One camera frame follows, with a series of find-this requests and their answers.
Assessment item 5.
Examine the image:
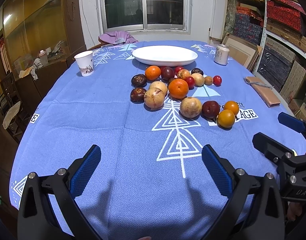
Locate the shelf with stacked boxes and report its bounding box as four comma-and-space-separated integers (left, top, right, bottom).
222, 0, 306, 119

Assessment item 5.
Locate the wooden chair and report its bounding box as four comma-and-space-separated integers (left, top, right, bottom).
87, 43, 111, 50

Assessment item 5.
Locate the large orange mandarin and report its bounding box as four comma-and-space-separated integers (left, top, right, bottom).
168, 79, 189, 100

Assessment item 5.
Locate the large tan round fruit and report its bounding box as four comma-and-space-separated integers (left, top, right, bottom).
180, 97, 202, 119

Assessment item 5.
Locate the purple jacket on chair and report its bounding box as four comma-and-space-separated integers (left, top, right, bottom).
98, 31, 138, 46

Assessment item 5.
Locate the dark red plum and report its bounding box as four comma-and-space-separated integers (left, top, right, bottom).
202, 100, 220, 119

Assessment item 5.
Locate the framed board against wall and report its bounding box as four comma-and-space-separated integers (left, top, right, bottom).
222, 34, 263, 72

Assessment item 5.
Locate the white paper cup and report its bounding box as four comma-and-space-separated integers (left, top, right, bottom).
74, 50, 94, 77

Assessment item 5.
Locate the speckled tan round fruit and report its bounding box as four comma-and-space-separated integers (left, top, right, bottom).
144, 87, 165, 109

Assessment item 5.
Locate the white beverage can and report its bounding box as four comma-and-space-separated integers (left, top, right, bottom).
214, 44, 230, 66

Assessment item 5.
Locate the brown speckled persimmon fruit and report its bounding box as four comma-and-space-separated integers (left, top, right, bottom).
177, 69, 190, 80

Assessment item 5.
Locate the sliding glass window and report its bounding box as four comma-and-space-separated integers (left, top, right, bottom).
98, 0, 192, 34

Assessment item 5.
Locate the small yellow-orange tomato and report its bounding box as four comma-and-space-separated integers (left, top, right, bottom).
217, 109, 235, 128

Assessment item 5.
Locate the pale tan fruit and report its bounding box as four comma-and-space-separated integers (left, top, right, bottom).
191, 73, 205, 87

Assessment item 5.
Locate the red cherry tomato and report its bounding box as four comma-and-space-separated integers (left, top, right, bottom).
185, 76, 195, 90
174, 66, 184, 75
213, 75, 222, 86

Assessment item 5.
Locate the dark purple plum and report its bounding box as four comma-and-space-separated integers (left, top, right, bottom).
161, 67, 174, 81

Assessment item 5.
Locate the white oval plate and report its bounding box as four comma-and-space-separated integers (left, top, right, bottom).
132, 46, 198, 67

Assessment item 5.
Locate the blue patterned tablecloth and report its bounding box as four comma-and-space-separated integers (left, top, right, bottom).
9, 41, 306, 239

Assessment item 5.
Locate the small brown longan fruit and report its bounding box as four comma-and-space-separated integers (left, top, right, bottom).
204, 76, 213, 86

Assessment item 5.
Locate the dark mangosteen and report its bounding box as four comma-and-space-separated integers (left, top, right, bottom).
191, 68, 204, 75

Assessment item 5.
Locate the person right hand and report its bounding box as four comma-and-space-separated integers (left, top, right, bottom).
287, 202, 303, 221

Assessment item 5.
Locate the wooden glass cabinet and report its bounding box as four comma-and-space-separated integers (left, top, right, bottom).
2, 0, 86, 113

